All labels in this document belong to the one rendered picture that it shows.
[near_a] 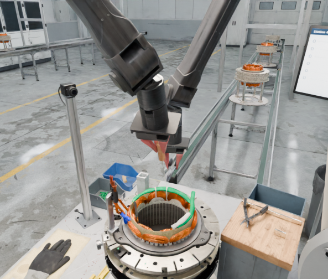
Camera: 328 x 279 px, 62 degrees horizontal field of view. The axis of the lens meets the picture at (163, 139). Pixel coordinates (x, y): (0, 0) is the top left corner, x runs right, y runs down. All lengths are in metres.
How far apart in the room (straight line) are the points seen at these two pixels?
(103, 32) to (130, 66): 0.06
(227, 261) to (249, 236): 0.11
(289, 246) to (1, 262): 2.02
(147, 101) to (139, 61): 0.09
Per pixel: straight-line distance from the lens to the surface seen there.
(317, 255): 0.27
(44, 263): 1.17
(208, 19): 0.75
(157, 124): 0.56
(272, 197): 1.07
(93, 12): 0.46
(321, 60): 1.57
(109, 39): 0.46
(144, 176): 0.85
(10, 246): 2.53
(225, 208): 1.37
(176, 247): 0.73
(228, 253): 0.87
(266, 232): 0.87
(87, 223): 1.30
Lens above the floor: 1.64
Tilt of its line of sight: 26 degrees down
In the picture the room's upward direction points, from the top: straight up
